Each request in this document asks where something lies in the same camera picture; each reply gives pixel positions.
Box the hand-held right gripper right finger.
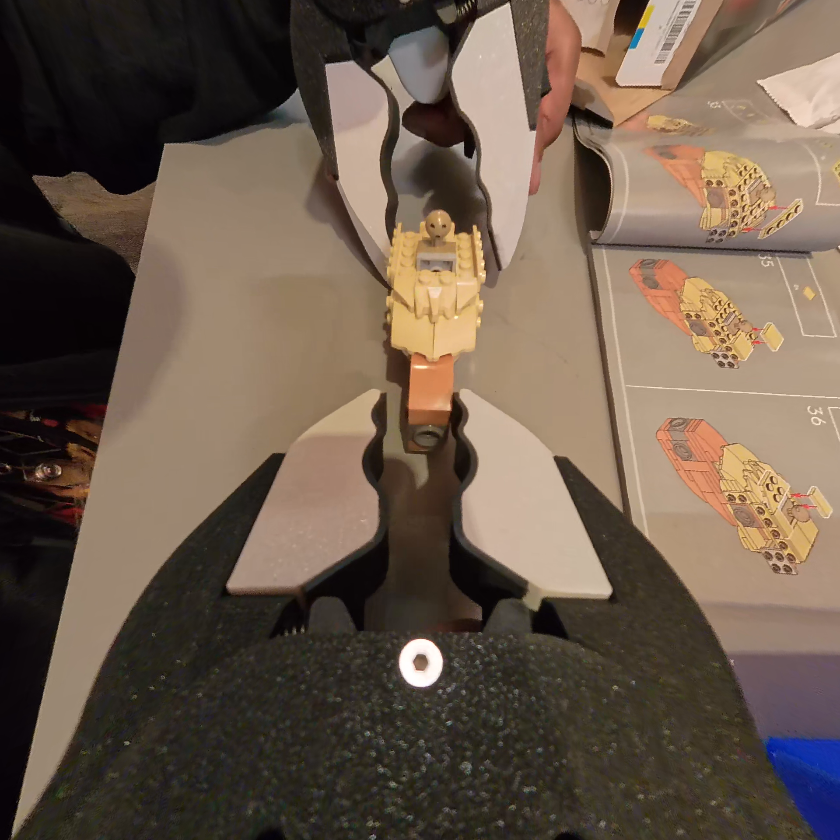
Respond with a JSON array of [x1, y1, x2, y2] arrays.
[[451, 389, 615, 615]]

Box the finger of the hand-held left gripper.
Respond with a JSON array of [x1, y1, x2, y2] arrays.
[[447, 0, 543, 273], [322, 53, 401, 294]]

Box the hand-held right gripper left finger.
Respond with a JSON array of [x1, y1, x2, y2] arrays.
[[226, 389, 395, 615]]

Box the tan brick model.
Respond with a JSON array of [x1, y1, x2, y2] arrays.
[[384, 210, 489, 454]]

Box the blue plastic bin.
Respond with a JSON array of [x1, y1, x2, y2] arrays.
[[768, 735, 840, 840]]

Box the person's left forearm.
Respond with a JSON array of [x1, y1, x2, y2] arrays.
[[27, 0, 316, 178]]

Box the grey desk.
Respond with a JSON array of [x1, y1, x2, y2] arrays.
[[14, 0, 840, 815]]

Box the brown cardboard piece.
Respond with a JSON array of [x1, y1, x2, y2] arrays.
[[571, 40, 673, 127]]

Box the grey instruction booklet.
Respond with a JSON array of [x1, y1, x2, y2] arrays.
[[574, 112, 840, 578]]

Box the flattened white paper bags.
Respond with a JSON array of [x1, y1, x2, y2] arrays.
[[759, 53, 840, 132]]

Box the person's black jacket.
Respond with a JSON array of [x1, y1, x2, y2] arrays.
[[0, 171, 139, 408]]

